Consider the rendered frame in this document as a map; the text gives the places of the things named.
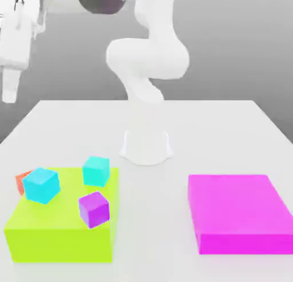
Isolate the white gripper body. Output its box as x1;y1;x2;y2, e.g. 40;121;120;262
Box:
0;23;32;70

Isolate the small orange-red cube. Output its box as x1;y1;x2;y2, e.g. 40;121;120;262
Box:
15;169;34;196

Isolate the small cyan cube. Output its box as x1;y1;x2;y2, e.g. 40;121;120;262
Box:
22;167;62;205

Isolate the small turquoise cube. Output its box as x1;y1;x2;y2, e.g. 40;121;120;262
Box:
82;156;111;188

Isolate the small purple cube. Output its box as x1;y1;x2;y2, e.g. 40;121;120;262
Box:
78;190;111;229

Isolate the large lime green box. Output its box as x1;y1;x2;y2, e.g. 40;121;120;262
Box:
3;166;120;264

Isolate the large magenta box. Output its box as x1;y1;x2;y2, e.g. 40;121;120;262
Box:
188;174;293;256

